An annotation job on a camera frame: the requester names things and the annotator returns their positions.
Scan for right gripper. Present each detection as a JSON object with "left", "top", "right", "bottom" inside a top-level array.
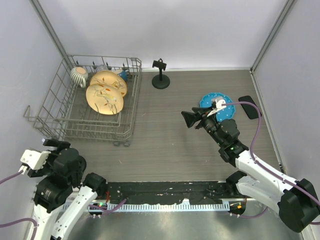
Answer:
[{"left": 181, "top": 106, "right": 225, "bottom": 146}]

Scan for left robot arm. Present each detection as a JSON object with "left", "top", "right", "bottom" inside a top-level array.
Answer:
[{"left": 30, "top": 139, "right": 107, "bottom": 240}]

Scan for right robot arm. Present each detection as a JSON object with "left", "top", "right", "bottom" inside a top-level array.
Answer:
[{"left": 181, "top": 107, "right": 320, "bottom": 233}]

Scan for far black phone stand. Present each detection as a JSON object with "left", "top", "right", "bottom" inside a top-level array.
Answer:
[{"left": 151, "top": 58, "right": 170, "bottom": 90}]

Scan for black phone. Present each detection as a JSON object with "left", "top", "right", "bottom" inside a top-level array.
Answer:
[{"left": 238, "top": 95, "right": 259, "bottom": 120}]

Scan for blue polka dot plate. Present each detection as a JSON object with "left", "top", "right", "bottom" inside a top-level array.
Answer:
[{"left": 199, "top": 92, "right": 236, "bottom": 122}]

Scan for striped white mug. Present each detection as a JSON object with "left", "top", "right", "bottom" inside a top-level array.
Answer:
[{"left": 70, "top": 66, "right": 89, "bottom": 88}]

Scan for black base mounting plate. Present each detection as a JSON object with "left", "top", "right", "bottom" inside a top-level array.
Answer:
[{"left": 89, "top": 181, "right": 247, "bottom": 205}]

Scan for blue ceramic cup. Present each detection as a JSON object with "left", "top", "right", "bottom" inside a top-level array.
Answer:
[{"left": 113, "top": 69, "right": 129, "bottom": 82}]

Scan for rear yellow bird plate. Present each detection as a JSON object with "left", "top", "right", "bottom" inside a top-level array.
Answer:
[{"left": 89, "top": 70, "right": 128, "bottom": 97}]

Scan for clear glass in rack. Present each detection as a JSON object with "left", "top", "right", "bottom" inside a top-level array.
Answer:
[{"left": 96, "top": 64, "right": 109, "bottom": 73}]

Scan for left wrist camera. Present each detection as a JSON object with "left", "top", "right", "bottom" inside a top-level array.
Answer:
[{"left": 19, "top": 149, "right": 51, "bottom": 175}]

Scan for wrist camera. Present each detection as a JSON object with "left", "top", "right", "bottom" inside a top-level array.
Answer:
[
  {"left": 19, "top": 149, "right": 51, "bottom": 175},
  {"left": 208, "top": 97, "right": 235, "bottom": 119}
]

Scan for grey wire dish rack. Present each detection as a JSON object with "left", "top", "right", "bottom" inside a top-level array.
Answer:
[{"left": 23, "top": 54, "right": 142, "bottom": 147}]

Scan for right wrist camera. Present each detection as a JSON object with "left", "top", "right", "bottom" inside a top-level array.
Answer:
[{"left": 208, "top": 97, "right": 235, "bottom": 119}]

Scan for white cable duct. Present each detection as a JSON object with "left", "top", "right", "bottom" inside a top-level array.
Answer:
[{"left": 86, "top": 201, "right": 230, "bottom": 213}]

